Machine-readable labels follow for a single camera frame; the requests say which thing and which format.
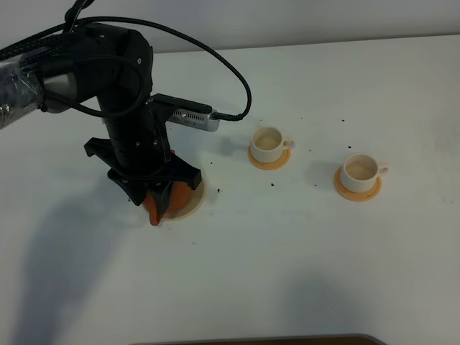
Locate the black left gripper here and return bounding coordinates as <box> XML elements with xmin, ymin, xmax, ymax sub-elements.
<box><xmin>84</xmin><ymin>103</ymin><xmax>199</xmax><ymax>218</ymax></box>

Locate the brown clay teapot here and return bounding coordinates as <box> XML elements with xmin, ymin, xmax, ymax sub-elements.
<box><xmin>142</xmin><ymin>150</ymin><xmax>201</xmax><ymax>226</ymax></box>

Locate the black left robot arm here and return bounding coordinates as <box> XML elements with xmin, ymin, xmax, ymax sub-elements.
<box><xmin>1</xmin><ymin>22</ymin><xmax>208</xmax><ymax>225</ymax></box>

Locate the round beige teapot tray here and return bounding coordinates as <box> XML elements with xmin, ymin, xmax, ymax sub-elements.
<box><xmin>163</xmin><ymin>180</ymin><xmax>206</xmax><ymax>220</ymax></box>

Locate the white teacup near teapot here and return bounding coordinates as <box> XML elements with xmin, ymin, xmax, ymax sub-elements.
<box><xmin>249</xmin><ymin>126</ymin><xmax>295</xmax><ymax>163</ymax></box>

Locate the orange coaster under near cup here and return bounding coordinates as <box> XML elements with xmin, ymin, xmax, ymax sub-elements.
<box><xmin>247</xmin><ymin>148</ymin><xmax>291</xmax><ymax>170</ymax></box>

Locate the orange coaster under cup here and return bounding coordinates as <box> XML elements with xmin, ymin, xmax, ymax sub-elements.
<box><xmin>333</xmin><ymin>167</ymin><xmax>382</xmax><ymax>202</ymax></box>
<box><xmin>247</xmin><ymin>148</ymin><xmax>291</xmax><ymax>170</ymax></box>

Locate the orange coaster under right cup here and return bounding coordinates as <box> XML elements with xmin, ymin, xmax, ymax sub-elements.
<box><xmin>333</xmin><ymin>167</ymin><xmax>382</xmax><ymax>202</ymax></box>

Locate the white teacup far right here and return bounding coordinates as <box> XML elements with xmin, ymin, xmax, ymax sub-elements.
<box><xmin>339</xmin><ymin>153</ymin><xmax>390</xmax><ymax>193</ymax></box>

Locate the black left camera cable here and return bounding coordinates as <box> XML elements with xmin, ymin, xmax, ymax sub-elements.
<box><xmin>39</xmin><ymin>0</ymin><xmax>254</xmax><ymax>123</ymax></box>

